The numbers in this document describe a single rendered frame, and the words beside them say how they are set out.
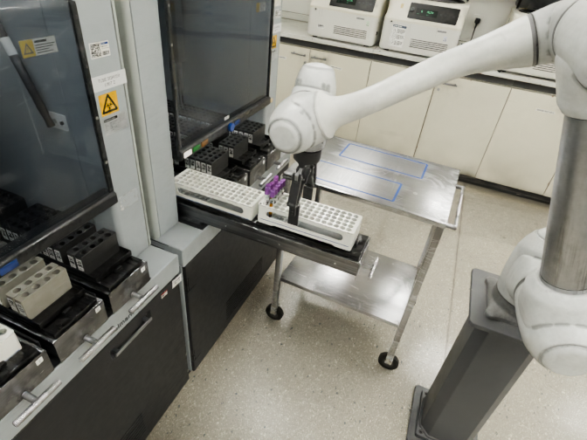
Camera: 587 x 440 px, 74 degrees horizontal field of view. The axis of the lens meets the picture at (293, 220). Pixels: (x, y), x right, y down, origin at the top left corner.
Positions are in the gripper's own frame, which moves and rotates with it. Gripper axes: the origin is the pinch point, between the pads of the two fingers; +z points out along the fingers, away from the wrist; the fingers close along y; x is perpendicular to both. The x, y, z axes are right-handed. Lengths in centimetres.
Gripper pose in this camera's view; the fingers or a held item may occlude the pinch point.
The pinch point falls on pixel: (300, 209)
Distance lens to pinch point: 116.9
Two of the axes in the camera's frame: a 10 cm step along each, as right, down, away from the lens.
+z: -0.9, 8.1, 5.8
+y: 3.9, -5.1, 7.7
